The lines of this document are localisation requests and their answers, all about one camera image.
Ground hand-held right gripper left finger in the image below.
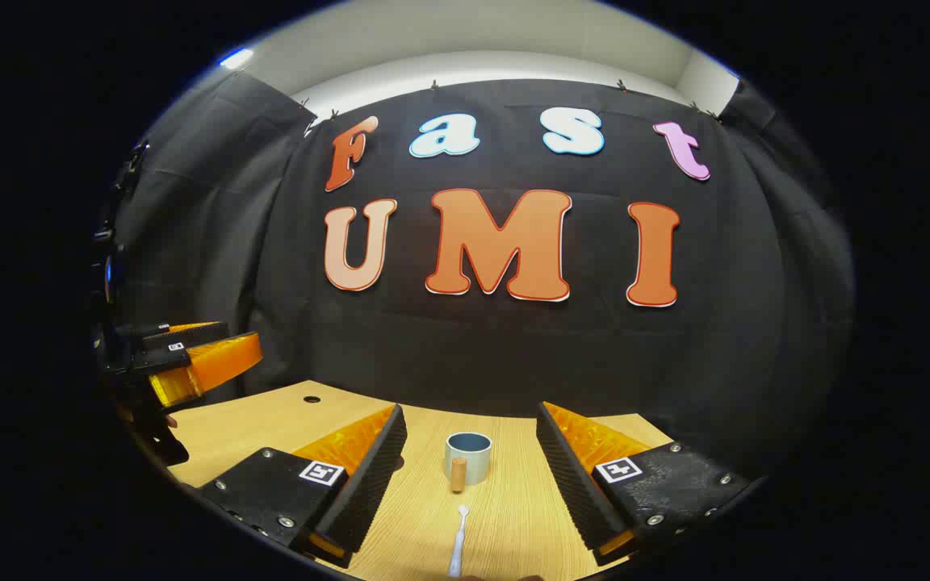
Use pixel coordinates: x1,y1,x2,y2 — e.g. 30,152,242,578
195,403,409,570

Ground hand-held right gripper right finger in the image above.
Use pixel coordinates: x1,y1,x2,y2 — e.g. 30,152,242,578
535,401,769,567

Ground pale blue cup wooden handle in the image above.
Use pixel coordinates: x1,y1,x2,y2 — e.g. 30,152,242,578
445,432,492,493

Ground white toothbrush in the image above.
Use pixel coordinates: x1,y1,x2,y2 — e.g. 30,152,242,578
447,505,471,579

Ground wooden desktop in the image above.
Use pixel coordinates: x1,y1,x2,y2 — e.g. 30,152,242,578
162,379,676,581

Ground black backdrop cloth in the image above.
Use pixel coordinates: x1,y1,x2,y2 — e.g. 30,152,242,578
106,73,857,477

